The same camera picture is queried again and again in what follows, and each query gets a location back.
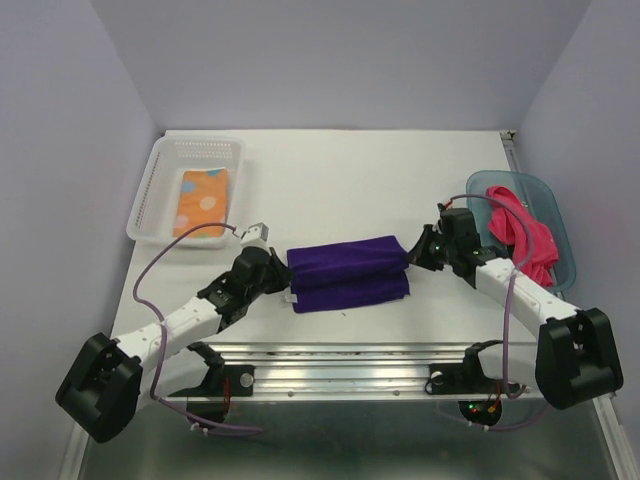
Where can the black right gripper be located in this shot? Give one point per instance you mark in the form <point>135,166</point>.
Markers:
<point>417,253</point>

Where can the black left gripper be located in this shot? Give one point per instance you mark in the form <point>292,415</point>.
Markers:
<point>282,274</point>

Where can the purple towel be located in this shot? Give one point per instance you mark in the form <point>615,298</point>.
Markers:
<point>348,275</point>

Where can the orange polka dot towel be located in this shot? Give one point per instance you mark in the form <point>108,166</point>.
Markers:
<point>203,199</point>

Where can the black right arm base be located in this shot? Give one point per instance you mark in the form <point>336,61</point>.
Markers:
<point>467,378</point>

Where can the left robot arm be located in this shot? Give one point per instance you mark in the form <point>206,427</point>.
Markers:
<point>111,379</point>

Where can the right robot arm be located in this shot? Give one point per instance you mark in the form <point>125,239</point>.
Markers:
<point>575,356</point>

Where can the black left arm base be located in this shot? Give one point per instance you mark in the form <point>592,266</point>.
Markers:
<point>201,385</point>

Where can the pink towel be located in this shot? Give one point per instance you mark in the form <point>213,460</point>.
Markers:
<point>513,226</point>

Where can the white plastic basket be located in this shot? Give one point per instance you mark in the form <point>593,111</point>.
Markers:
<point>153,213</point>

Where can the blue plastic tub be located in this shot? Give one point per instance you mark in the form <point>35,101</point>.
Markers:
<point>538,199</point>

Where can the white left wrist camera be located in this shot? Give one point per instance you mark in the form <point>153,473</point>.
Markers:
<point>255,235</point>

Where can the aluminium mounting rail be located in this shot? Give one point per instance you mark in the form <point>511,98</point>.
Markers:
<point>345,371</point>

